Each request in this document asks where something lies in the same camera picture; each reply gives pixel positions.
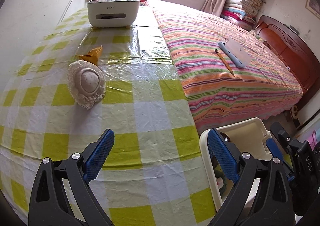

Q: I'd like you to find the striped bed cover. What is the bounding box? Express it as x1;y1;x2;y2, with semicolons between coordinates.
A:
145;0;303;132

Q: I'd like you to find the grey blue notebook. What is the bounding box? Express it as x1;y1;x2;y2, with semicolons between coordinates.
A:
217;38;251;69

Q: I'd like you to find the yellow pencil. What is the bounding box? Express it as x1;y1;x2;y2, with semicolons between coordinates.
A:
215;49;235;77

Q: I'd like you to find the white tissue organizer box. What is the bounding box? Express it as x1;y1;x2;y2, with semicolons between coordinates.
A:
87;0;140;28

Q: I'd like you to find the white plastic trash bin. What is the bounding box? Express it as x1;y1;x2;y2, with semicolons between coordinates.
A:
199;117;275;213

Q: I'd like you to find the framed wall picture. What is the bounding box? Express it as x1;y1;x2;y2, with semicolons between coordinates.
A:
305;0;320;19

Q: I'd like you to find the stack of folded quilts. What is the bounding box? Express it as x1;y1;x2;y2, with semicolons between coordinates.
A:
220;0;264;31

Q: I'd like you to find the wooden headboard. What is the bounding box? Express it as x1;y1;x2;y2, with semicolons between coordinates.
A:
254;15;319;110

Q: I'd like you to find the yellow origami paper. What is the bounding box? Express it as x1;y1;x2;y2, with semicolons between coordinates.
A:
78;45;103;66

